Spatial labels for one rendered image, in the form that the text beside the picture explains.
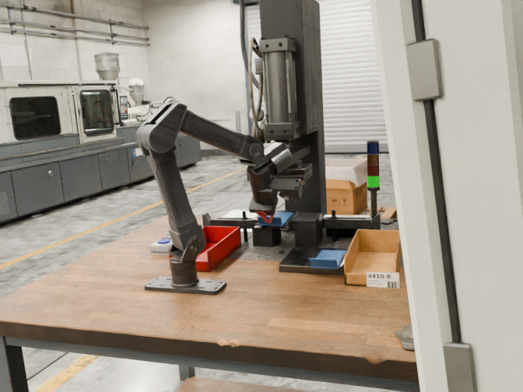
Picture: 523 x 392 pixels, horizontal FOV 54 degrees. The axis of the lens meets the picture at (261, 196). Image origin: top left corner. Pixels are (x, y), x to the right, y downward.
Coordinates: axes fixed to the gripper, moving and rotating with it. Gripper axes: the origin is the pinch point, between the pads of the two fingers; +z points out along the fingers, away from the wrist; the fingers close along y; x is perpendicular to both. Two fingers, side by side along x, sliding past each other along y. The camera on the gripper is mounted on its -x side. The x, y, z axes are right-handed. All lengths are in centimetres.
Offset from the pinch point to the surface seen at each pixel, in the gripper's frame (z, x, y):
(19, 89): 164, 416, 352
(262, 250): 11.2, 3.2, -2.1
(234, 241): 8.7, 11.7, -1.3
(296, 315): -11.3, -16.5, -38.2
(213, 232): 10.9, 20.7, 3.9
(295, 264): 0.4, -10.5, -15.2
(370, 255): 8.2, -28.6, -3.6
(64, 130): 245, 408, 382
